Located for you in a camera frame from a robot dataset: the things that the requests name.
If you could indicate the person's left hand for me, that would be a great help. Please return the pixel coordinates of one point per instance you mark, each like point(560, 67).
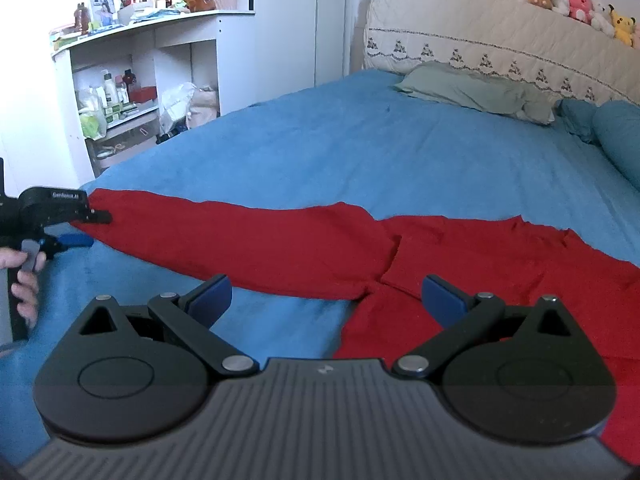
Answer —
point(26, 287)

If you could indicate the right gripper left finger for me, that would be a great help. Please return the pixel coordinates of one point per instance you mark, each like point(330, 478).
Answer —
point(135, 372)

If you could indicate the white shelf unit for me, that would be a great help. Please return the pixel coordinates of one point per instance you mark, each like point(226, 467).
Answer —
point(214, 47)

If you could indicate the cream quilted headboard cover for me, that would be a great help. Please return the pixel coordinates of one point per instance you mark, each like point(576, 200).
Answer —
point(504, 38)

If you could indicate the sage green pillow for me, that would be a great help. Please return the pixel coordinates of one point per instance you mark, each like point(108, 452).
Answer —
point(442, 83)

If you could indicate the blue bed sheet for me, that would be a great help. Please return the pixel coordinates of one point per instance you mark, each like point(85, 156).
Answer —
point(357, 141)

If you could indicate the pink plush toy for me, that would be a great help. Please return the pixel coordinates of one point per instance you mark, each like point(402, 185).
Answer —
point(580, 10)

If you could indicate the brown teddy bear on shelf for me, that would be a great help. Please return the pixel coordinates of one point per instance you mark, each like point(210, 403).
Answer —
point(200, 5)

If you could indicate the folded teal blanket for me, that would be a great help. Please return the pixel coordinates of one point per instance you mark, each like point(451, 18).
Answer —
point(614, 126)

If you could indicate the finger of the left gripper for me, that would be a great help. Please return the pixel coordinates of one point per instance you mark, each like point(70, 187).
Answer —
point(65, 242)
point(93, 216)

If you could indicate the white wardrobe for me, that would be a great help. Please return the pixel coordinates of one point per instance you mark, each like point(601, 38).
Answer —
point(299, 45)

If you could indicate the white bag under shelf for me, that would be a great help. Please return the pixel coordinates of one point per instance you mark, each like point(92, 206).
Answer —
point(174, 103)

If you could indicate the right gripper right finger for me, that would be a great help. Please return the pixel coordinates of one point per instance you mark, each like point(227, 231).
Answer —
point(518, 374)

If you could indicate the yellow plush toy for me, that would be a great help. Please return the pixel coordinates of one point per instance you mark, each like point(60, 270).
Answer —
point(623, 27)

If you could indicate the white plush toy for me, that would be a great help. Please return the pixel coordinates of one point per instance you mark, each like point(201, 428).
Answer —
point(561, 7)

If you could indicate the red box on shelf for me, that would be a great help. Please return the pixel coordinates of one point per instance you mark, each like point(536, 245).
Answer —
point(143, 94)

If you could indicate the red clothing garment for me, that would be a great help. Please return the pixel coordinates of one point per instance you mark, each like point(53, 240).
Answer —
point(340, 252)

